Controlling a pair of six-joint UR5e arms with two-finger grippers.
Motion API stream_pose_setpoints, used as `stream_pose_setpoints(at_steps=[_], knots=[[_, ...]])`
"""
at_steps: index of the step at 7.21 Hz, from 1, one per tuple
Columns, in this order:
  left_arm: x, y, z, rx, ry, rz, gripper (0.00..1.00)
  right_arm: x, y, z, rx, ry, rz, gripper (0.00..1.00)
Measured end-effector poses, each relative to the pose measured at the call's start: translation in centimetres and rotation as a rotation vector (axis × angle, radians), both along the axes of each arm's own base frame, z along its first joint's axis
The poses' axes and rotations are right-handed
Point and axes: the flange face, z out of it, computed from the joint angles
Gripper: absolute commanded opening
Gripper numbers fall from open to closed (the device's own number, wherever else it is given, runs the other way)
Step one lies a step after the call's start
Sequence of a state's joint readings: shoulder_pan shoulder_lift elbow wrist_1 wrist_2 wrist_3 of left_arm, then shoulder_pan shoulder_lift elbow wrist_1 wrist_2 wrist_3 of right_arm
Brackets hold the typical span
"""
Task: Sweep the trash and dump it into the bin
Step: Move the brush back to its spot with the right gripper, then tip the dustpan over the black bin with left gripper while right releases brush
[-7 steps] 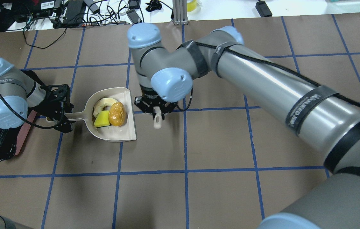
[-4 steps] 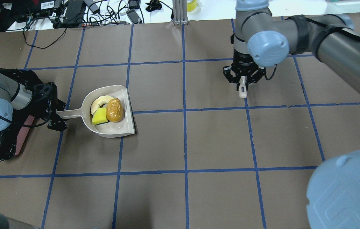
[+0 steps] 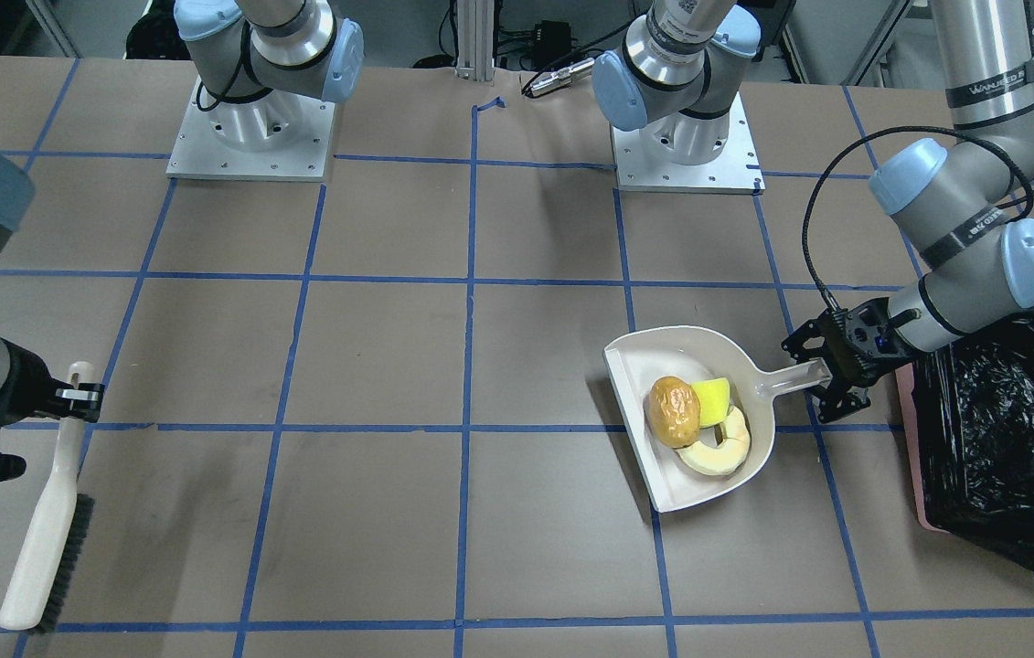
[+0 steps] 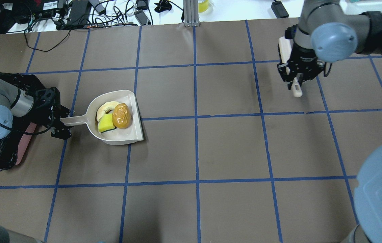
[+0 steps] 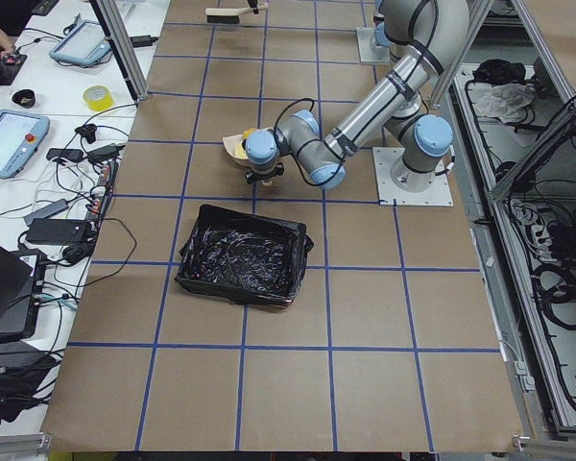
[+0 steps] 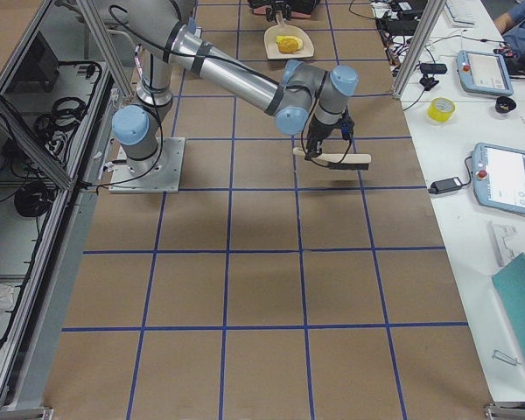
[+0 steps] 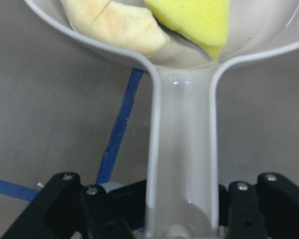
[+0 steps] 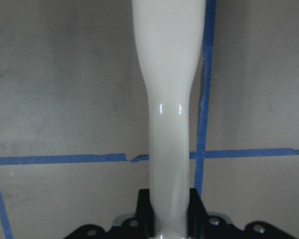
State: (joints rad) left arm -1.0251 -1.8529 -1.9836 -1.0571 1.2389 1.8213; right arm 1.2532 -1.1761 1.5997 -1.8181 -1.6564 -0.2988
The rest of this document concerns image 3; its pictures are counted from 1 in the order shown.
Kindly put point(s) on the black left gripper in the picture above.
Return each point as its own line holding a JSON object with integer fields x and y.
{"x": 848, "y": 367}

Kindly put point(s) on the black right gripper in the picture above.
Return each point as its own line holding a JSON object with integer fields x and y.
{"x": 26, "y": 382}

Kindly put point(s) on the yellow green sponge piece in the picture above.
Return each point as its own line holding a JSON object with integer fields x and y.
{"x": 715, "y": 400}

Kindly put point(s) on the beige hand brush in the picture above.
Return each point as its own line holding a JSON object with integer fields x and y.
{"x": 52, "y": 545}

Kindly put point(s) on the pale melon slice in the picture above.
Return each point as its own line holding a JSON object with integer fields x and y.
{"x": 728, "y": 455}

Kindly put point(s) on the brown potato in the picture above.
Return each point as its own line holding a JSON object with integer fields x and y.
{"x": 672, "y": 412}

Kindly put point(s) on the beige plastic dustpan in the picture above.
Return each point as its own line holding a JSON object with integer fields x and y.
{"x": 636, "y": 360}

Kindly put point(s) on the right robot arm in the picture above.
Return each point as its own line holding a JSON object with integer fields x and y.
{"x": 256, "y": 61}

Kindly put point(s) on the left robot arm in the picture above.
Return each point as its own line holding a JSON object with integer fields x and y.
{"x": 965, "y": 208}

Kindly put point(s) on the pink bin with black bag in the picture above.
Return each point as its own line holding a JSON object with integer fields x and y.
{"x": 968, "y": 412}

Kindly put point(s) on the silver connector plug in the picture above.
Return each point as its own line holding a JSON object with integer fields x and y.
{"x": 547, "y": 82}

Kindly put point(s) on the black power adapter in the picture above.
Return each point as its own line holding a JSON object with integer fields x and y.
{"x": 551, "y": 39}

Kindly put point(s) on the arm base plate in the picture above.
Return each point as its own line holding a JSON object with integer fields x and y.
{"x": 281, "y": 138}
{"x": 708, "y": 164}

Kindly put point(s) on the aluminium frame post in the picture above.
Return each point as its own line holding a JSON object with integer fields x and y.
{"x": 475, "y": 40}

